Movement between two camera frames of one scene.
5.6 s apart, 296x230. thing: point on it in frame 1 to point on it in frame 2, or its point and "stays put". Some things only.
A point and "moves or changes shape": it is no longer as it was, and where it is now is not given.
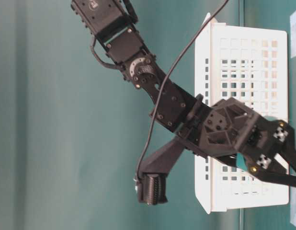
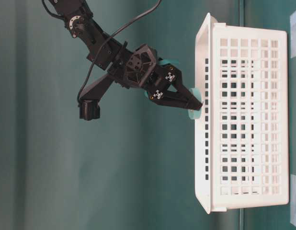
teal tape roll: [241, 160] moves or changes shape
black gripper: [228, 127] to [142, 68]
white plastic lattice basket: [250, 65] stays put
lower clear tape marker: [295, 219] stays put
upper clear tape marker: [294, 19] stays put
